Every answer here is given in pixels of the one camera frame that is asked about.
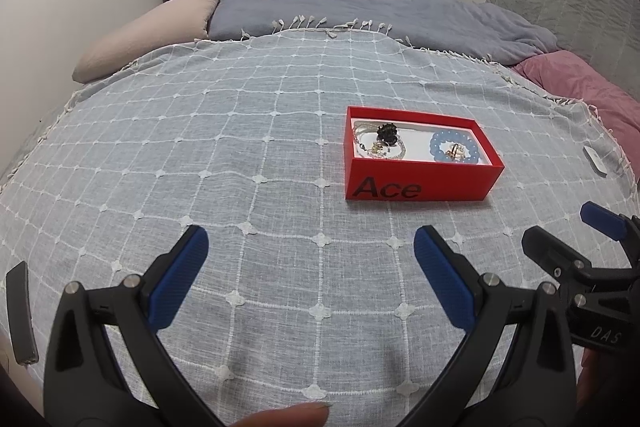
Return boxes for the blue bead bracelet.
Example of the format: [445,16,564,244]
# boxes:
[429,130,480,166]

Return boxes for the black hair claw clip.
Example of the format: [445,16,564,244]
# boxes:
[376,122,401,146]

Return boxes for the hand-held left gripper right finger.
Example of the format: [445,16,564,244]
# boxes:
[414,226,579,427]

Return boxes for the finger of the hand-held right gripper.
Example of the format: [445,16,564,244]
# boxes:
[521,226,640,304]
[580,201,640,260]

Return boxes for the white paper tag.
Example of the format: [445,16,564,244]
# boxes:
[582,145,609,178]

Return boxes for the pink pillow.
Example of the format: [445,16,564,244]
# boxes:
[509,51,640,168]

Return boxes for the red cardboard box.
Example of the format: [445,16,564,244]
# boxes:
[344,106,505,202]

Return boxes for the black flat device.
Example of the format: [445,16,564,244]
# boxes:
[5,260,40,367]

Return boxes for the grey quilted pillow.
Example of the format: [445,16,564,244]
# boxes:
[484,0,640,104]

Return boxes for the pearl bracelet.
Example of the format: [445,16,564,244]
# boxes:
[352,120,407,160]

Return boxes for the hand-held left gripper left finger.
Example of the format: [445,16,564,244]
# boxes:
[44,226,226,427]

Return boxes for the grey-blue duvet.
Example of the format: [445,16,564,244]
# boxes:
[207,0,559,67]

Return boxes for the beige pillow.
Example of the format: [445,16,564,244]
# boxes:
[72,0,222,84]

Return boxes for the person's left hand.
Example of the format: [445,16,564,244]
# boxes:
[232,401,334,427]

